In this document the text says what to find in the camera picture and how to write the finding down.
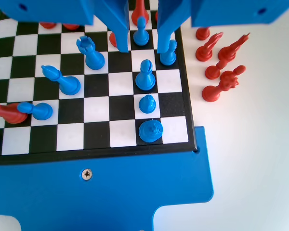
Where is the silver screw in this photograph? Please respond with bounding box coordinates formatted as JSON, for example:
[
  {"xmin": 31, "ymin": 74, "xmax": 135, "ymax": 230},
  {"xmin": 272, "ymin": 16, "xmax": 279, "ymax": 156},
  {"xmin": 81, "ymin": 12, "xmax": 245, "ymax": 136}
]
[{"xmin": 81, "ymin": 168, "xmax": 92, "ymax": 181}]

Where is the red chess bishop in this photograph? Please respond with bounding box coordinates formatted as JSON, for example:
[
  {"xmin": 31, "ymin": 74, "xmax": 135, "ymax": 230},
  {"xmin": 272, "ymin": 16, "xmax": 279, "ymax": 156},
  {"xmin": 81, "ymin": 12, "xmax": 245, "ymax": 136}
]
[
  {"xmin": 109, "ymin": 32, "xmax": 118, "ymax": 49},
  {"xmin": 62, "ymin": 23, "xmax": 80, "ymax": 31}
]

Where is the blue printed base plate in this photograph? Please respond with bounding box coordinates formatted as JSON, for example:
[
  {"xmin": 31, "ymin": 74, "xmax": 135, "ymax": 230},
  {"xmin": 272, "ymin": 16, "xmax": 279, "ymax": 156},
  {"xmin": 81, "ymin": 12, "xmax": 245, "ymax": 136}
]
[{"xmin": 0, "ymin": 126, "xmax": 214, "ymax": 231}]

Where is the red chess rook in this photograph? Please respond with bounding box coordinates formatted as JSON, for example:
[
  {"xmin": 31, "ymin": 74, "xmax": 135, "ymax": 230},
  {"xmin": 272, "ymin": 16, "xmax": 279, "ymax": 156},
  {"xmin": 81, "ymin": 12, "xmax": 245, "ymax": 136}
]
[
  {"xmin": 0, "ymin": 100, "xmax": 28, "ymax": 125},
  {"xmin": 202, "ymin": 71, "xmax": 239, "ymax": 103}
]

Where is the red chess queen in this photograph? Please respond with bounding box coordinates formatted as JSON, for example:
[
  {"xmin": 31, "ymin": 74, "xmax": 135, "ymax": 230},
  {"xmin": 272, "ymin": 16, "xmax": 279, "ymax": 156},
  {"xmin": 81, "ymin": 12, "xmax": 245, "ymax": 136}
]
[{"xmin": 131, "ymin": 0, "xmax": 149, "ymax": 26}]

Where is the blue chess pawn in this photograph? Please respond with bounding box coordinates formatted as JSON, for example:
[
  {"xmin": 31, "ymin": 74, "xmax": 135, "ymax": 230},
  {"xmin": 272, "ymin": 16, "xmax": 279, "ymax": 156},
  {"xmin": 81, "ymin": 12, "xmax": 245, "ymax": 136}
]
[
  {"xmin": 159, "ymin": 39, "xmax": 178, "ymax": 66},
  {"xmin": 138, "ymin": 94, "xmax": 157, "ymax": 114},
  {"xmin": 17, "ymin": 102, "xmax": 53, "ymax": 121},
  {"xmin": 133, "ymin": 16, "xmax": 149, "ymax": 46}
]

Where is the blue chess rook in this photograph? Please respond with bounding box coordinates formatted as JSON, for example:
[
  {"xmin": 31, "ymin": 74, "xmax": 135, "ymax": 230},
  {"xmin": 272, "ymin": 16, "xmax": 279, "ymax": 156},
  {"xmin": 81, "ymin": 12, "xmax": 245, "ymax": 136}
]
[{"xmin": 76, "ymin": 35, "xmax": 105, "ymax": 71}]

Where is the blue chess bishop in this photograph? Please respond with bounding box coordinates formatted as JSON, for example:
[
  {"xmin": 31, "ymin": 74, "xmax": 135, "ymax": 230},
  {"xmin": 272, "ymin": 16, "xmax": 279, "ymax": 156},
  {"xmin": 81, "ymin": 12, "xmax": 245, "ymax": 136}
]
[
  {"xmin": 135, "ymin": 59, "xmax": 156, "ymax": 91},
  {"xmin": 41, "ymin": 64, "xmax": 81, "ymax": 96}
]

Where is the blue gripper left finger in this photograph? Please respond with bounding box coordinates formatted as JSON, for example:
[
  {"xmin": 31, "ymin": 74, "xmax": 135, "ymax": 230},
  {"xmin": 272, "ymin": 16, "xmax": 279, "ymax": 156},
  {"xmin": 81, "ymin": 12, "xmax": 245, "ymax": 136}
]
[{"xmin": 93, "ymin": 0, "xmax": 130, "ymax": 53}]

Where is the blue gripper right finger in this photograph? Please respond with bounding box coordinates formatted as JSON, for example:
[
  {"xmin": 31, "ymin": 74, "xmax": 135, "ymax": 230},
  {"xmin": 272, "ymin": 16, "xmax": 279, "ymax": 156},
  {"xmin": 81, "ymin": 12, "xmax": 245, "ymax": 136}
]
[{"xmin": 157, "ymin": 0, "xmax": 192, "ymax": 54}]

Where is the black white chessboard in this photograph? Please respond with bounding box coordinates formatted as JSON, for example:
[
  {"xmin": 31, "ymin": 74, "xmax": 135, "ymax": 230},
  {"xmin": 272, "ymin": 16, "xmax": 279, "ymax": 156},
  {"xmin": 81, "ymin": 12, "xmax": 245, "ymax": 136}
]
[{"xmin": 0, "ymin": 0, "xmax": 198, "ymax": 167}]

